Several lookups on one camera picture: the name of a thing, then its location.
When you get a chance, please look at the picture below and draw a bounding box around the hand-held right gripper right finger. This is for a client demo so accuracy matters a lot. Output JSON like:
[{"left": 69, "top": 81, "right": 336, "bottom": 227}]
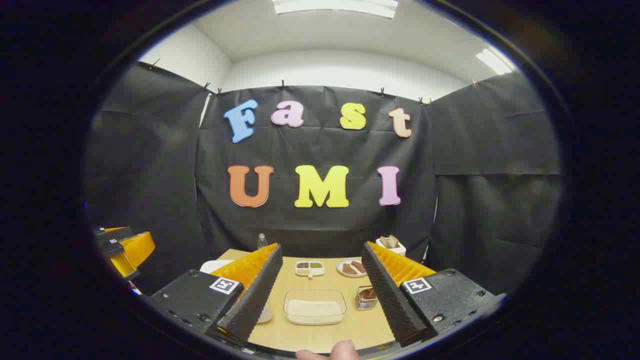
[{"left": 361, "top": 241, "right": 501, "bottom": 348}]

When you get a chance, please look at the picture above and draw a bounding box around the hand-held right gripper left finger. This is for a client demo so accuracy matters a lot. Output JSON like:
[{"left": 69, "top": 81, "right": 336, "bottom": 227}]
[{"left": 150, "top": 243, "right": 284, "bottom": 344}]

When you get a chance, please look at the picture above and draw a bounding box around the white rice cooker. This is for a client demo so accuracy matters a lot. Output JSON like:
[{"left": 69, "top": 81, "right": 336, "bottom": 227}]
[{"left": 200, "top": 259, "right": 273, "bottom": 324}]

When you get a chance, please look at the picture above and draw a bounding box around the clear rice container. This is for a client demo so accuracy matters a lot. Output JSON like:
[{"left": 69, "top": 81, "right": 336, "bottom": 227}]
[{"left": 283, "top": 288, "right": 348, "bottom": 326}]

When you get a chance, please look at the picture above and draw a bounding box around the white round plate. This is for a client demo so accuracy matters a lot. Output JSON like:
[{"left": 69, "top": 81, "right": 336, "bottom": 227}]
[{"left": 336, "top": 258, "right": 368, "bottom": 278}]

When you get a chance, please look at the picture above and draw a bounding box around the white toaster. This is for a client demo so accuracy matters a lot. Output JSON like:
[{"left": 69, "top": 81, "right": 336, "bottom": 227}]
[{"left": 375, "top": 235, "right": 407, "bottom": 257}]

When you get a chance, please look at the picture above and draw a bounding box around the white divided dish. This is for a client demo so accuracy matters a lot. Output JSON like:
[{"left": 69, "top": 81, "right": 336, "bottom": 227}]
[{"left": 294, "top": 260, "right": 326, "bottom": 279}]

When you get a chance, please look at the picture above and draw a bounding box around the black backdrop cloth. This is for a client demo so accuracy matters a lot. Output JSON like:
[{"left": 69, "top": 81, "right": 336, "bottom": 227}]
[{"left": 85, "top": 60, "right": 563, "bottom": 296}]

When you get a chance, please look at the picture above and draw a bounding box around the small ceiling light panel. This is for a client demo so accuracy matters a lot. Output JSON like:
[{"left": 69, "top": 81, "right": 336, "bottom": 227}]
[{"left": 476, "top": 48, "right": 513, "bottom": 76}]

